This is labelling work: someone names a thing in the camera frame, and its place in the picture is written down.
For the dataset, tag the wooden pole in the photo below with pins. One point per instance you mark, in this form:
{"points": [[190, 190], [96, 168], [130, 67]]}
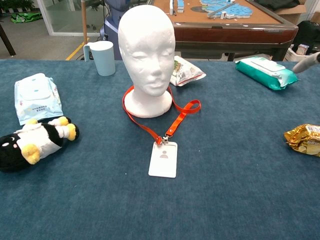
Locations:
{"points": [[84, 22]]}

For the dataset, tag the white plastic basket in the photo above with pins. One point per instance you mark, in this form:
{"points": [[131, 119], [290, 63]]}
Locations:
{"points": [[292, 56]]}

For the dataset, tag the light blue wet wipes pack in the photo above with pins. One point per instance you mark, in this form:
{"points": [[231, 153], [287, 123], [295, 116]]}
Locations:
{"points": [[37, 100]]}

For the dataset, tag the green bag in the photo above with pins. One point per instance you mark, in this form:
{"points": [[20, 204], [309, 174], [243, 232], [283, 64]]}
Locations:
{"points": [[25, 18]]}

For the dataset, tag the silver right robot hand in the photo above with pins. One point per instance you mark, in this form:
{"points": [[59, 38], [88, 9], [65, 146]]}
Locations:
{"points": [[307, 63]]}

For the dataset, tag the black cloth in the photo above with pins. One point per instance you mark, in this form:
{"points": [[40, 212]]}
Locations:
{"points": [[275, 3]]}

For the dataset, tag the white glass door frame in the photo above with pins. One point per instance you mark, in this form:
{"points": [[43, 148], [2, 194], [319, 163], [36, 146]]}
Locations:
{"points": [[48, 25]]}

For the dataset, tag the white blue mahjong tile stack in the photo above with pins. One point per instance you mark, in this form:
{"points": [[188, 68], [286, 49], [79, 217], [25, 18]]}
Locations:
{"points": [[180, 6]]}

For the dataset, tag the white printed snack bag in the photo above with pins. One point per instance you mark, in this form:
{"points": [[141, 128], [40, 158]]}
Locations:
{"points": [[185, 72]]}

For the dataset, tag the brown mahjong table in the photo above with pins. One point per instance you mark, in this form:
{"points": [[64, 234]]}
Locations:
{"points": [[225, 35]]}

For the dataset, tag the white foam mannequin head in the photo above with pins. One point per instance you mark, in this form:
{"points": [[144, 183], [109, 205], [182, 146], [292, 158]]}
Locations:
{"points": [[146, 50]]}

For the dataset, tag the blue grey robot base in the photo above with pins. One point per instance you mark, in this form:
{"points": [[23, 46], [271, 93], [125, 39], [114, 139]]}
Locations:
{"points": [[112, 27]]}

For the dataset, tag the green wet wipes pack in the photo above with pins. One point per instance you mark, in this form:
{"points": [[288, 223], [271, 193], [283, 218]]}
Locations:
{"points": [[265, 72]]}

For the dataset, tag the white ID badge holder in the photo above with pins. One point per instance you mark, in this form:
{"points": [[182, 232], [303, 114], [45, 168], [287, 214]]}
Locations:
{"points": [[162, 167]]}

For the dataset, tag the green potted plant row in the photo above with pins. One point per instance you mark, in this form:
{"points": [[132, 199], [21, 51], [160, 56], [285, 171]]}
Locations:
{"points": [[15, 5]]}

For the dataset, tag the light blue plastic cup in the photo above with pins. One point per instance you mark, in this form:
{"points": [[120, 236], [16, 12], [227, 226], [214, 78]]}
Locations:
{"points": [[105, 60]]}

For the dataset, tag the blue mahjong tile pile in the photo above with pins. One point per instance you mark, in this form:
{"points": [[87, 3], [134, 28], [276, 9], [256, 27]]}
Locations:
{"points": [[235, 11]]}

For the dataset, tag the dark table leg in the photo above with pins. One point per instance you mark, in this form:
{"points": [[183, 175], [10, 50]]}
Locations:
{"points": [[6, 41]]}

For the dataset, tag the cardboard box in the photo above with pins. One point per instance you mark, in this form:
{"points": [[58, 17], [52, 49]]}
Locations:
{"points": [[292, 13]]}

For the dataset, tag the small white carton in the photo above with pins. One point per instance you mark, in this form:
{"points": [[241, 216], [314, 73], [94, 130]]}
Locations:
{"points": [[302, 49]]}

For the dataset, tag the black penguin plush toy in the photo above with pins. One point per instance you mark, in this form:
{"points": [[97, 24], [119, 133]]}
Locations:
{"points": [[10, 160]]}

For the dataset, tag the black bag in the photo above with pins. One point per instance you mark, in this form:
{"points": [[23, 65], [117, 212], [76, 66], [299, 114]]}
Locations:
{"points": [[308, 32]]}

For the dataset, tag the gold foil snack bag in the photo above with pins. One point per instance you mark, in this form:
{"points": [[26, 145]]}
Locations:
{"points": [[303, 140]]}

